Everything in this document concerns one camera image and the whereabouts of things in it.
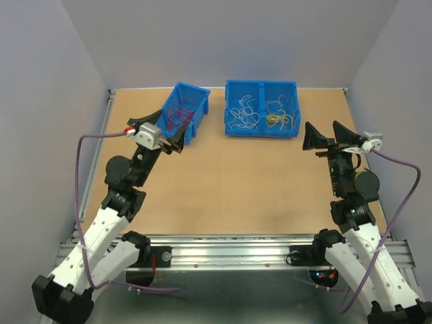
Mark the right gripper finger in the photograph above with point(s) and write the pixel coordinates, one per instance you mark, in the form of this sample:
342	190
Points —
345	136
313	139

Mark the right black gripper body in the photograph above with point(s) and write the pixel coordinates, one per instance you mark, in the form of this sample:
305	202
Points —
339	164

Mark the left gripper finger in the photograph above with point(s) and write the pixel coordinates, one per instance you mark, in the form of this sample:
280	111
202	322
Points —
175	143
152	119

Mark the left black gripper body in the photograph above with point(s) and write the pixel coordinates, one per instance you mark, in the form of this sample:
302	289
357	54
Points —
147	163

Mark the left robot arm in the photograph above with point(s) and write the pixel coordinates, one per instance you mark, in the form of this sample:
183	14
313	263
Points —
104	251

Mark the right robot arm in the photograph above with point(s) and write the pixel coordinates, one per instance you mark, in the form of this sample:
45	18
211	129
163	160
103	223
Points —
357	248

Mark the small blue bin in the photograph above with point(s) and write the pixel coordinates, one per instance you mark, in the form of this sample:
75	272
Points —
186	103

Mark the right blue bin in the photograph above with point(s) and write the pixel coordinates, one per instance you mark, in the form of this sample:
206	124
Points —
281	109

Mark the middle blue bin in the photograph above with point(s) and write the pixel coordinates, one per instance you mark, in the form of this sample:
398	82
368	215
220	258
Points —
242	108

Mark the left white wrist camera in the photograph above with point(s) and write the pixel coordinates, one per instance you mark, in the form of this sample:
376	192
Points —
148	136

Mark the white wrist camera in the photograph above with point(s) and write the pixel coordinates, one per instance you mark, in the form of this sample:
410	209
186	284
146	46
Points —
368	142
148	136

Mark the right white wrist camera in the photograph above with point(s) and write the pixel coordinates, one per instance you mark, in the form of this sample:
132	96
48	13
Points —
368	142

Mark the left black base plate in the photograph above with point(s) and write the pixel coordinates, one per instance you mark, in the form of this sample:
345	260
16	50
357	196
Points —
162	256

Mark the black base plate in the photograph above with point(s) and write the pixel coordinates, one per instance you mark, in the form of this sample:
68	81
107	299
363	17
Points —
306	256
162	256

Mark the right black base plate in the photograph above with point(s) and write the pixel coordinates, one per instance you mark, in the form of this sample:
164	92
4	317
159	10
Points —
306	256

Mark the aluminium rail frame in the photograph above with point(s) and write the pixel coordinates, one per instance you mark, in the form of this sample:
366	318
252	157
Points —
236	254

